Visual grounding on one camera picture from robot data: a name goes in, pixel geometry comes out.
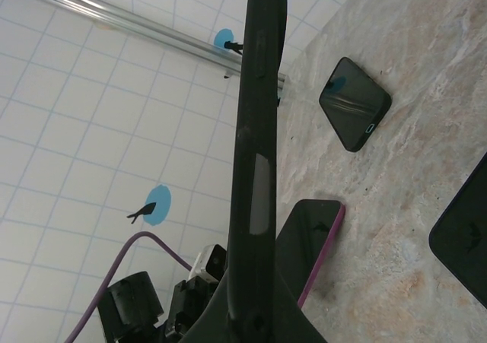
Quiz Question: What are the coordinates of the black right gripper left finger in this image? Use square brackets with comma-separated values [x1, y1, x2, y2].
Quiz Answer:
[177, 276, 248, 343]

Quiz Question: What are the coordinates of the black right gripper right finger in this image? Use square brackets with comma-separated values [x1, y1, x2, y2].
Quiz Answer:
[247, 274, 329, 343]

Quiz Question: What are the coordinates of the black smartphone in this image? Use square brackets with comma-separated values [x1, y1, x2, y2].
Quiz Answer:
[433, 156, 487, 306]
[274, 198, 342, 306]

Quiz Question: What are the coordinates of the dark blue phone case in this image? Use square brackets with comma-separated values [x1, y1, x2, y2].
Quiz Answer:
[428, 151, 487, 310]

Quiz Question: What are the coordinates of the black phone case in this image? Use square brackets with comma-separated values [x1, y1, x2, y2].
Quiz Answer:
[227, 0, 291, 283]
[318, 56, 393, 154]

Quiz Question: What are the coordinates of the dolphin blue circle sticker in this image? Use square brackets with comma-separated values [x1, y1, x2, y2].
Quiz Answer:
[126, 183, 173, 227]
[212, 27, 244, 57]

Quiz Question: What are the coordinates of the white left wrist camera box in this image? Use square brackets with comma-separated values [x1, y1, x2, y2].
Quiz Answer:
[189, 243, 228, 283]

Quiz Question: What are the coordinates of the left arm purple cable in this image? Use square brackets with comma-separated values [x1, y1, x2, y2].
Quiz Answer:
[62, 230, 195, 343]

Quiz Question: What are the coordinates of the aluminium corner post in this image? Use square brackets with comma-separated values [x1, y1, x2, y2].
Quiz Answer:
[0, 0, 288, 95]

